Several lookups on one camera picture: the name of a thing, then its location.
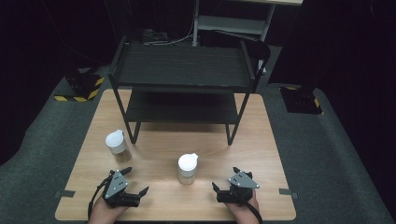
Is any white cable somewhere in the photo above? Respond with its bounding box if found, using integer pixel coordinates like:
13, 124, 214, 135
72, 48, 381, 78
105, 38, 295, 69
143, 19, 196, 47

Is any spice jar with brown powder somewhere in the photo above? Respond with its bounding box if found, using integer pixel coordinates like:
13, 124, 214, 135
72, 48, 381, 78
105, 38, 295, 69
105, 129, 133, 163

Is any person's left hand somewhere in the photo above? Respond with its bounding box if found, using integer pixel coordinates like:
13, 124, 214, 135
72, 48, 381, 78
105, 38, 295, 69
88, 196, 129, 224

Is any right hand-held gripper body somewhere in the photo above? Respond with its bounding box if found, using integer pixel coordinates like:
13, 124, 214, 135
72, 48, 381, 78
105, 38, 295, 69
216, 171, 261, 206

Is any grey tape strip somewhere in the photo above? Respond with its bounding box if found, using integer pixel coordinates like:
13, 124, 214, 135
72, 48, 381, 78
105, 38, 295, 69
54, 189, 77, 199
277, 188, 300, 200

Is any spice jar with pale powder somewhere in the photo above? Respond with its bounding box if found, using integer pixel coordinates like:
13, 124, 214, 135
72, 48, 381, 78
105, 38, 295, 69
177, 152, 200, 186

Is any person's right hand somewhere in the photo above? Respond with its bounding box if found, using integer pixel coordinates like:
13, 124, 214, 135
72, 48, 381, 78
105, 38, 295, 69
224, 189, 262, 224

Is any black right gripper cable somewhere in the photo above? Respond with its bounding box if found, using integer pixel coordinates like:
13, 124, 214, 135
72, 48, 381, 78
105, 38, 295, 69
245, 201, 264, 224

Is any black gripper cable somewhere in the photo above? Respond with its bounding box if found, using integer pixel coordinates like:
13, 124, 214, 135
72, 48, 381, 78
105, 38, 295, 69
87, 175, 113, 220
245, 201, 264, 224

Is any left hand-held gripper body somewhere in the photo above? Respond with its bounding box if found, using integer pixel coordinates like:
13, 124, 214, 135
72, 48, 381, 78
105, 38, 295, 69
101, 169, 140, 209

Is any yellow-black striped stand base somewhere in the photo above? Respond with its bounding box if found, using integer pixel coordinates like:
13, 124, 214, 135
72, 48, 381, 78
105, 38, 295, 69
53, 68, 106, 104
279, 85, 323, 116

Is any black two-tier shelf rack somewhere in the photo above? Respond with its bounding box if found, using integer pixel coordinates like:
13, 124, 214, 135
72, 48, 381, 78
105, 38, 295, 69
107, 35, 261, 147

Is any black power strip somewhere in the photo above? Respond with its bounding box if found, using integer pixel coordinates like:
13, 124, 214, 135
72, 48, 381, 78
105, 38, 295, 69
142, 28, 171, 44

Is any white metal stand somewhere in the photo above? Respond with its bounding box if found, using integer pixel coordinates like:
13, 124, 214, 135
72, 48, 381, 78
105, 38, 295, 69
191, 0, 304, 48

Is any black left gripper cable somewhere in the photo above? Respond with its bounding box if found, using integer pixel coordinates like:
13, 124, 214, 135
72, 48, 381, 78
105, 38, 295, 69
87, 175, 113, 220

